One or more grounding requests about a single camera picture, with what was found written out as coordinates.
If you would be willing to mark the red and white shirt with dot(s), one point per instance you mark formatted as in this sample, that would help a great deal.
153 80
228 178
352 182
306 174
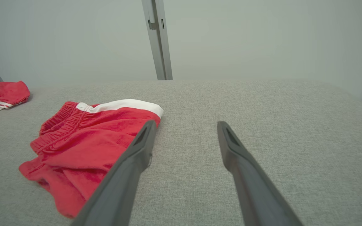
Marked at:
5 92

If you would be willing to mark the red shorts with white stripe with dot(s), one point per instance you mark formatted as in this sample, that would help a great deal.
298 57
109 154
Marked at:
80 144

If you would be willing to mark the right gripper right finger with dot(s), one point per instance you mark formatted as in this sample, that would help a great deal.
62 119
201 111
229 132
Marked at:
253 188

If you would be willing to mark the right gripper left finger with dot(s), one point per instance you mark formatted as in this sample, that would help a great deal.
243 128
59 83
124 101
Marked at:
121 185

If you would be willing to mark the grey metal partition post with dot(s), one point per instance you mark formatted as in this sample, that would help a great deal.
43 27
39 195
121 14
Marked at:
160 47

